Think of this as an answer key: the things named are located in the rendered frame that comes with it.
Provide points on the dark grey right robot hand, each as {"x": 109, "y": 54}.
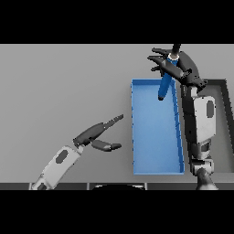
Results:
{"x": 187, "y": 68}

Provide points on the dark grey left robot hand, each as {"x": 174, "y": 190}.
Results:
{"x": 91, "y": 134}

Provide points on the blue pipe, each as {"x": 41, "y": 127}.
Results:
{"x": 167, "y": 81}

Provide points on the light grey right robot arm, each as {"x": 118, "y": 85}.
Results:
{"x": 201, "y": 128}

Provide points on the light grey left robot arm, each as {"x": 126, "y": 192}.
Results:
{"x": 61, "y": 166}

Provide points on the dark grey bin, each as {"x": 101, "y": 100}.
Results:
{"x": 227, "y": 103}

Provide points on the blue bin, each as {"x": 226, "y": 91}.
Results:
{"x": 155, "y": 128}

